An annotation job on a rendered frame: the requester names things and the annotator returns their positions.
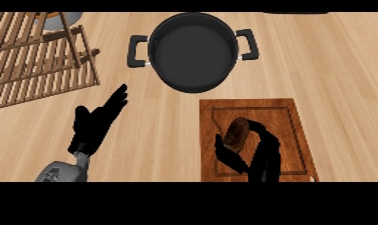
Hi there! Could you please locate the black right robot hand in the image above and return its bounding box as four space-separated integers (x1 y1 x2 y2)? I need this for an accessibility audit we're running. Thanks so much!
212 118 282 183

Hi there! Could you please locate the wooden slatted dish rack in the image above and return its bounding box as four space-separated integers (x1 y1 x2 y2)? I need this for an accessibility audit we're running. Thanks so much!
0 12 102 109

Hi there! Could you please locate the grey plate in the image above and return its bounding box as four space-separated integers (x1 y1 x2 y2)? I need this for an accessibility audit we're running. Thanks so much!
34 12 84 32

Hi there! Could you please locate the black pot with handles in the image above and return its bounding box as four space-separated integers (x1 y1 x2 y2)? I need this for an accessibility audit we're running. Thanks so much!
125 12 261 94

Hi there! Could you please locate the brown wooden cutting board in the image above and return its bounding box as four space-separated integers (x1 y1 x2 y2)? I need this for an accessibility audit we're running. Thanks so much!
198 97 320 183

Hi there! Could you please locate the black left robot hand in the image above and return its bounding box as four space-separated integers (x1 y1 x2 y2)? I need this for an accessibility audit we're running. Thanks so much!
66 83 130 157

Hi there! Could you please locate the brown sweet potato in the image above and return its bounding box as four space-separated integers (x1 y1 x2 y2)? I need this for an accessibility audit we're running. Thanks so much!
221 116 252 154

